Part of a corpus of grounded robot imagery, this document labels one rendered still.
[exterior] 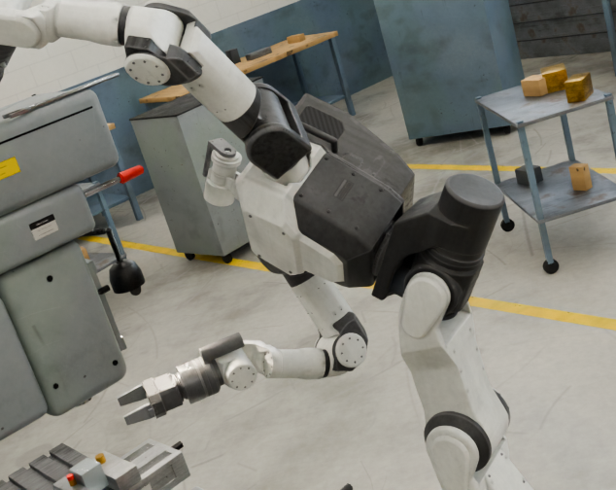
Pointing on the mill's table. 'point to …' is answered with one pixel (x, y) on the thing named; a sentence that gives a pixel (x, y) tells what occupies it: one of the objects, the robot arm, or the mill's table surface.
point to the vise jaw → (119, 472)
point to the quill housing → (62, 327)
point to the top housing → (42, 150)
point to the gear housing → (34, 230)
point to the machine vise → (149, 468)
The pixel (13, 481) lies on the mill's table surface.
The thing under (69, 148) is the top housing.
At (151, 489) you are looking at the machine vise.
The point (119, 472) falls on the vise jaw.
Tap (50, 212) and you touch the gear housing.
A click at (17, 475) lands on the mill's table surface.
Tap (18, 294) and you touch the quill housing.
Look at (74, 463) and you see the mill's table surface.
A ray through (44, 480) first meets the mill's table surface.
